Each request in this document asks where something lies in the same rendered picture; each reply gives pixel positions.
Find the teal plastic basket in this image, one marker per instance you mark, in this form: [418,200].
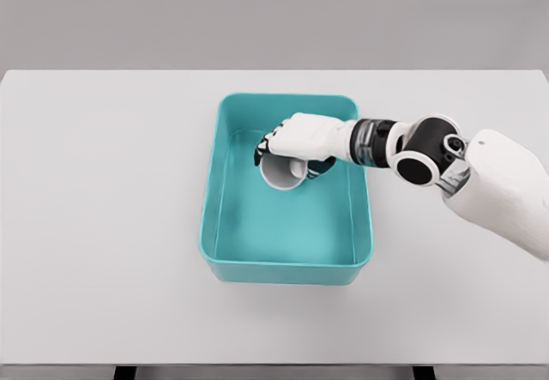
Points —
[283,230]

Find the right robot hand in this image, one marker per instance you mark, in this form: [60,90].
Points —
[304,134]

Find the white paper cup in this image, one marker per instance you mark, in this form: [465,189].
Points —
[279,173]

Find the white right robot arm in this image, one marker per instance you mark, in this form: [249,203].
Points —
[493,170]

